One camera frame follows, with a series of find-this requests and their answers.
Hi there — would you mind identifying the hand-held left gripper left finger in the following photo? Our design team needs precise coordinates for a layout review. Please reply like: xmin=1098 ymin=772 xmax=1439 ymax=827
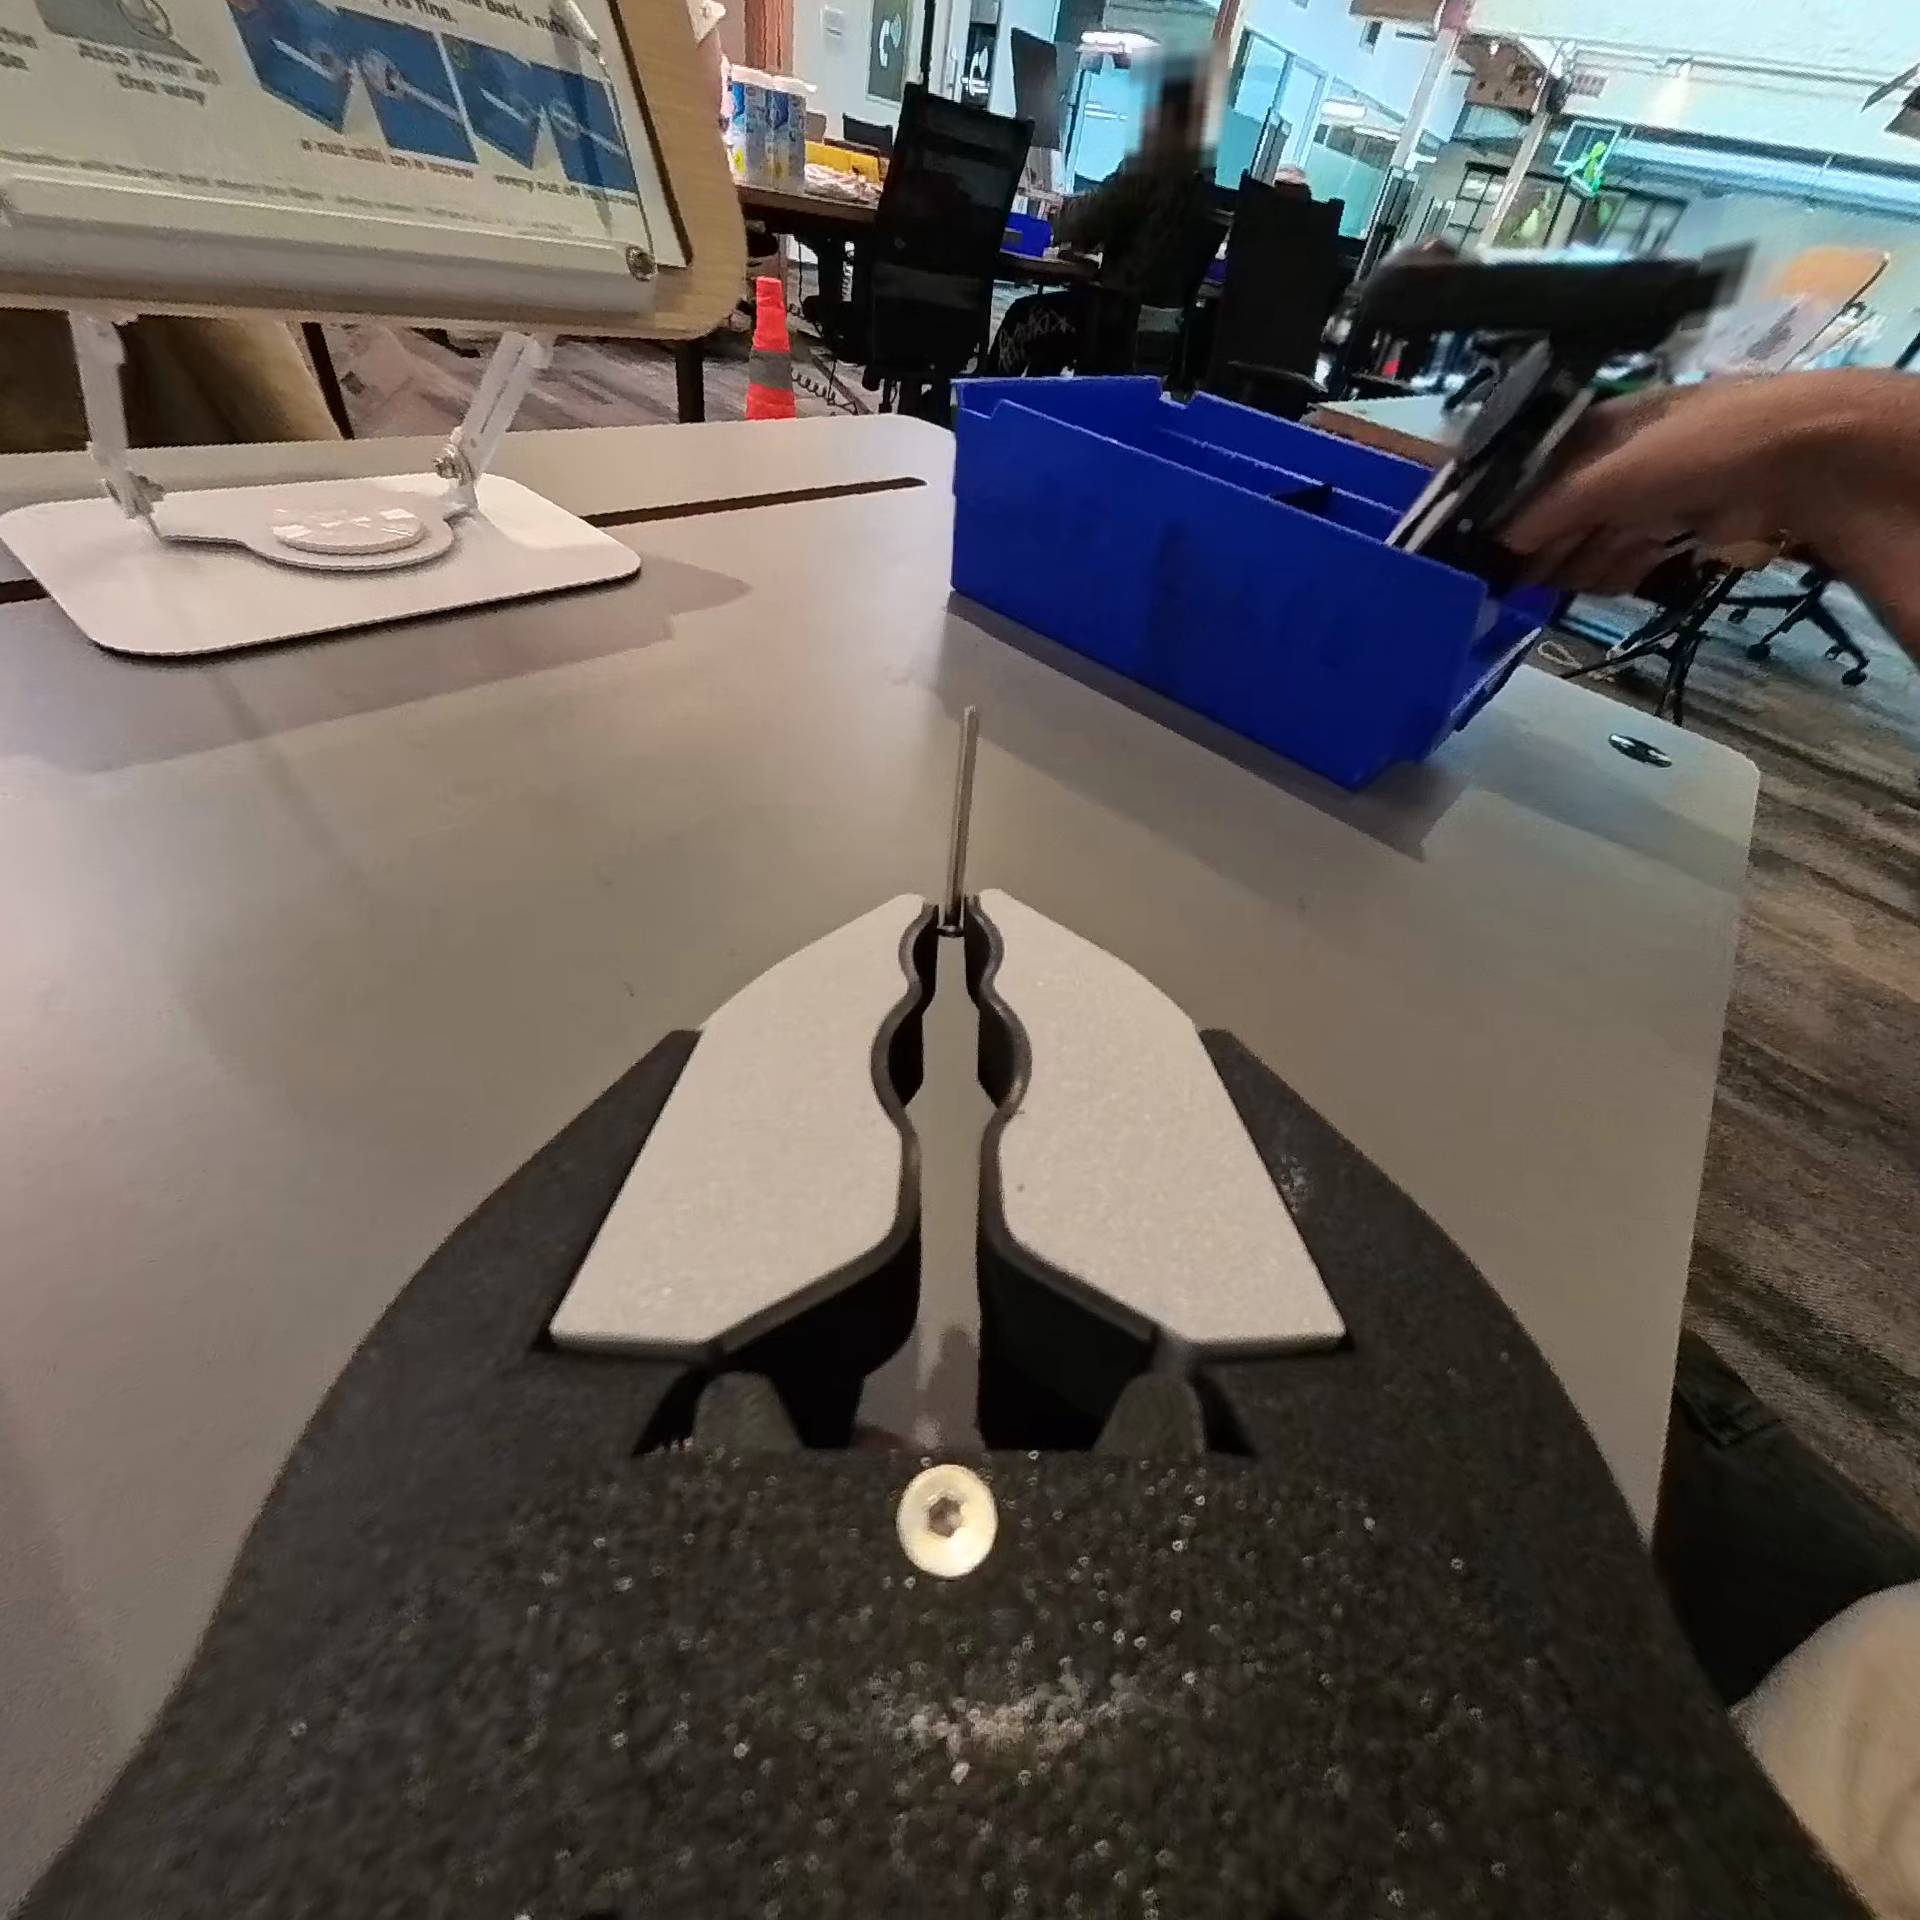
xmin=550 ymin=895 xmax=940 ymax=1360

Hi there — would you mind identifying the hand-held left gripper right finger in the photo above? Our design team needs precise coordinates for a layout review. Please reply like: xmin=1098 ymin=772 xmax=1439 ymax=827
xmin=967 ymin=891 xmax=1347 ymax=1365

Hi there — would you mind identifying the thin metal bolt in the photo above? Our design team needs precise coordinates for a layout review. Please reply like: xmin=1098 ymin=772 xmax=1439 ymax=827
xmin=943 ymin=709 xmax=981 ymax=934

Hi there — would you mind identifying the blue plastic bin with dividers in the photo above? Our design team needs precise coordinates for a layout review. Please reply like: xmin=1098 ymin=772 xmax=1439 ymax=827
xmin=951 ymin=374 xmax=1567 ymax=793

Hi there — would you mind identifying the person's right hand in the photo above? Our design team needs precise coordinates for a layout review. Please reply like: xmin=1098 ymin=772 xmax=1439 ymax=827
xmin=1499 ymin=374 xmax=1824 ymax=597

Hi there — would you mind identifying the black mesh office chair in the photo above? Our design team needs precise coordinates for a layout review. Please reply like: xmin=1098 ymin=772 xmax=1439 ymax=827
xmin=862 ymin=85 xmax=1037 ymax=414
xmin=1200 ymin=172 xmax=1347 ymax=423

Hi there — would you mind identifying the black swivel chair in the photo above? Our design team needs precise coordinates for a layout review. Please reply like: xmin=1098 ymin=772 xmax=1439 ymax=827
xmin=1739 ymin=567 xmax=1874 ymax=688

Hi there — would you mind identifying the white tablet stand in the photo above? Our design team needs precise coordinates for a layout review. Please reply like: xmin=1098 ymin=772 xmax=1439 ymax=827
xmin=0 ymin=172 xmax=663 ymax=657

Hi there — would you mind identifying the cluttered wooden desk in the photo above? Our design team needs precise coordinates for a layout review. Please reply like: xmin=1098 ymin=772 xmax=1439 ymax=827
xmin=736 ymin=164 xmax=1103 ymax=423

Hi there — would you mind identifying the orange traffic cone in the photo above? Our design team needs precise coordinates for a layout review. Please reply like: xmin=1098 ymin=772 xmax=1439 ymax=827
xmin=744 ymin=276 xmax=800 ymax=423

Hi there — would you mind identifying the tan hanging cloth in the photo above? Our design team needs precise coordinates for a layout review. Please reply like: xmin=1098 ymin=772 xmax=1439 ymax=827
xmin=0 ymin=310 xmax=355 ymax=452

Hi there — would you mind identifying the printed instruction sheet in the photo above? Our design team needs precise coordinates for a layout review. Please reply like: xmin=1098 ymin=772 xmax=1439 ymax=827
xmin=0 ymin=0 xmax=693 ymax=278

